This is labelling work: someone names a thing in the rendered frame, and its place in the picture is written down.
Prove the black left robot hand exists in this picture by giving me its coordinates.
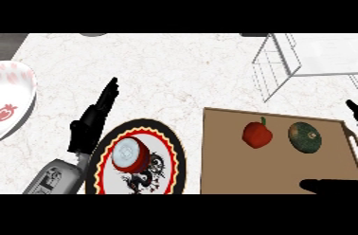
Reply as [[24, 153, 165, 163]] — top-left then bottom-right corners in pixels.
[[68, 77, 121, 156]]

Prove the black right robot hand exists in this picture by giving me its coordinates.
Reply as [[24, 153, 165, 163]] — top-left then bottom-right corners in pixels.
[[298, 99, 358, 195]]

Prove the brown tray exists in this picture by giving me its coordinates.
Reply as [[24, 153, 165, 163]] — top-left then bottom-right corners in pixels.
[[201, 107, 358, 195]]

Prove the red bell pepper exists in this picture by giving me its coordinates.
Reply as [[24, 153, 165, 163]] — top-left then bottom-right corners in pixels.
[[241, 117, 275, 150]]

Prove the red can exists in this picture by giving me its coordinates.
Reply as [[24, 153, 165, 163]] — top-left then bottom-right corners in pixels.
[[111, 136, 152, 174]]

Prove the dark green squash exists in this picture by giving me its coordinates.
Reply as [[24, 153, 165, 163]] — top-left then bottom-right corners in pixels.
[[288, 121, 323, 154]]

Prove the white bowl with red print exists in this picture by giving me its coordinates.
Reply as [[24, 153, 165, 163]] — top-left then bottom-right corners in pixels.
[[0, 61, 40, 141]]

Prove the black-rimmed dragon plate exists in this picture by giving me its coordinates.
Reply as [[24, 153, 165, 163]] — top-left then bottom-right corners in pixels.
[[84, 118, 188, 195]]

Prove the white wire tiered shelf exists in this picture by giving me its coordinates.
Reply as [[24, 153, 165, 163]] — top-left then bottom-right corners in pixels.
[[251, 33, 358, 103]]

